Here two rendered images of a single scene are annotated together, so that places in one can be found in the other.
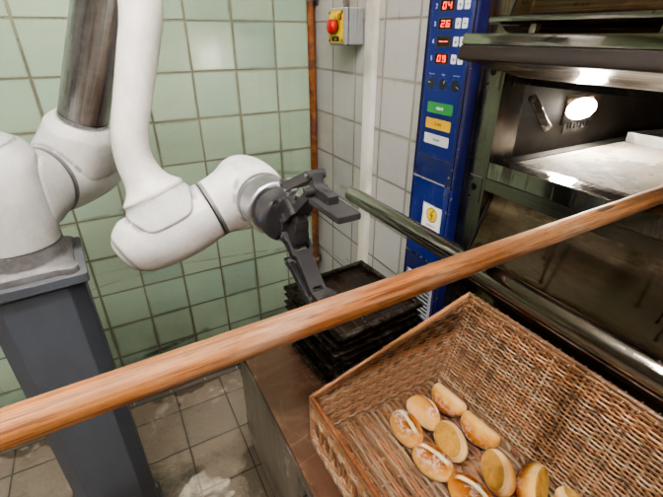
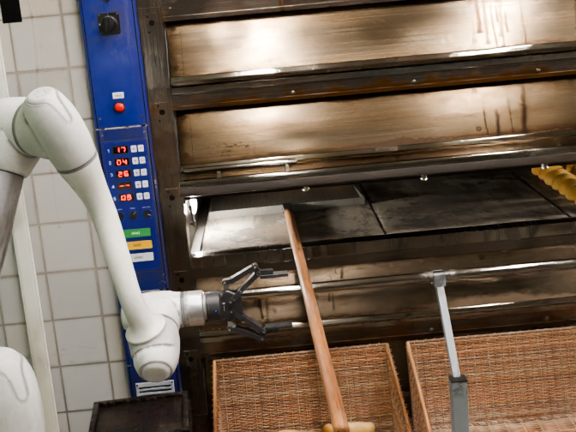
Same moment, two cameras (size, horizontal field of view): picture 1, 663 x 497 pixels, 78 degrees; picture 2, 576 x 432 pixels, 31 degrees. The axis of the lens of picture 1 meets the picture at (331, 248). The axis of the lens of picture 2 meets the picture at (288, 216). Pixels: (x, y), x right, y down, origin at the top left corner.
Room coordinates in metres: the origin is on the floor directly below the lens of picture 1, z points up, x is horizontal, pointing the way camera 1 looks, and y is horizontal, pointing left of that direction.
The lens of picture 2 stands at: (-0.77, 2.16, 2.00)
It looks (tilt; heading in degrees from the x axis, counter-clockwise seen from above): 13 degrees down; 298
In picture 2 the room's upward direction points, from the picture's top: 5 degrees counter-clockwise
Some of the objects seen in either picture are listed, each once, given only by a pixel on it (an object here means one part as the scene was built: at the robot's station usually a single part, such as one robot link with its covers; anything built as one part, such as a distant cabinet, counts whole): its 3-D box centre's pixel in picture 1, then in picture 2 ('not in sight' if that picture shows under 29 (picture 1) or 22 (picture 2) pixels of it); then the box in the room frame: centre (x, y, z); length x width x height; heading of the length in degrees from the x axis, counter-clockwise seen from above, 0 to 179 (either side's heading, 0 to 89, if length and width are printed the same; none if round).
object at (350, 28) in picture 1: (345, 27); not in sight; (1.43, -0.04, 1.46); 0.10 x 0.07 x 0.10; 29
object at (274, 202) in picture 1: (288, 221); (224, 305); (0.55, 0.06, 1.20); 0.09 x 0.07 x 0.08; 30
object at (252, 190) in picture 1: (269, 204); (195, 308); (0.61, 0.10, 1.20); 0.09 x 0.06 x 0.09; 120
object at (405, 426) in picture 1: (406, 426); not in sight; (0.65, -0.18, 0.62); 0.10 x 0.07 x 0.05; 26
